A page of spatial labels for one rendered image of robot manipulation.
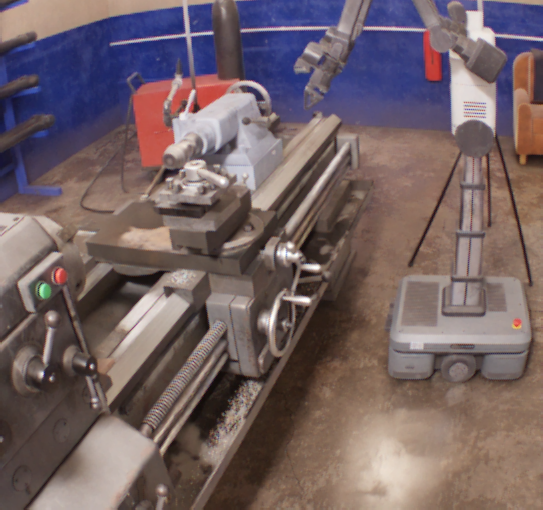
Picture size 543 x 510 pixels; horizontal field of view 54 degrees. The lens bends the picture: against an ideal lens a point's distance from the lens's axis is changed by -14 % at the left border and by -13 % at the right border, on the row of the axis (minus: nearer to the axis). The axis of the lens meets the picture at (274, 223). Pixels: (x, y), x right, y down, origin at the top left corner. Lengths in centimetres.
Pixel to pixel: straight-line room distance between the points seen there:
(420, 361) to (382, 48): 373
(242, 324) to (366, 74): 426
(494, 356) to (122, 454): 169
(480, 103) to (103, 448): 169
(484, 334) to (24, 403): 189
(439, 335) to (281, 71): 403
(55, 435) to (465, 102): 173
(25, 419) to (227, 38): 390
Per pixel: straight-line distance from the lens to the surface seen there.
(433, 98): 573
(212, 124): 224
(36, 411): 118
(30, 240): 116
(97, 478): 130
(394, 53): 568
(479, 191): 237
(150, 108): 477
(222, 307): 178
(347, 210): 318
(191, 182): 168
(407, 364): 256
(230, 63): 471
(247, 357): 186
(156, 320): 166
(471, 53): 199
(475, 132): 223
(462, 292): 257
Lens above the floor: 176
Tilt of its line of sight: 26 degrees down
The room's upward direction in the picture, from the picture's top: 6 degrees counter-clockwise
